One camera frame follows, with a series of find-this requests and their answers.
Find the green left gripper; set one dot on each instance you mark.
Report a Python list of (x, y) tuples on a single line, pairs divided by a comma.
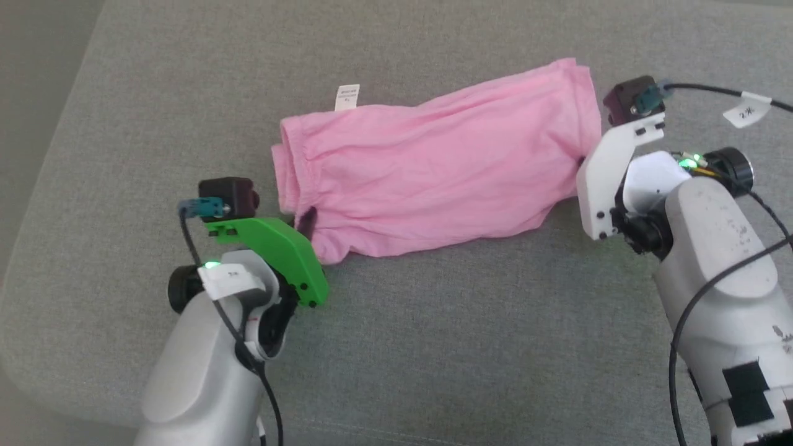
[(282, 248)]

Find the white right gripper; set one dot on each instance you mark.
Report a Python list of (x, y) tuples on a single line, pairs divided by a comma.
[(604, 167)]

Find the pink garment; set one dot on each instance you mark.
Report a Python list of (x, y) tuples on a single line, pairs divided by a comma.
[(433, 167)]

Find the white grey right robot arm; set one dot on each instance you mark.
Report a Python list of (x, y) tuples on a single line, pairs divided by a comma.
[(718, 279)]

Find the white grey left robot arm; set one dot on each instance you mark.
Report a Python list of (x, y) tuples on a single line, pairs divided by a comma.
[(204, 371)]

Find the white tag on left wrist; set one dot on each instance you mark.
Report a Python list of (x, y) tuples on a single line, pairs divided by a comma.
[(230, 279)]

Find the grey fabric sofa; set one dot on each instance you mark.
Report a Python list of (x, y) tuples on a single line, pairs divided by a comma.
[(433, 347)]

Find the dark right wrist camera box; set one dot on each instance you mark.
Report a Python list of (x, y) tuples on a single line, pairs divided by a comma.
[(632, 99)]

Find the dark wrist camera box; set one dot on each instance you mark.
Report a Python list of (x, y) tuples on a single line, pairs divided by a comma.
[(632, 99), (229, 195)]

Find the dark left wrist camera box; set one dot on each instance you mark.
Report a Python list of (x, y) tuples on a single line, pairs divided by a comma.
[(229, 195)]

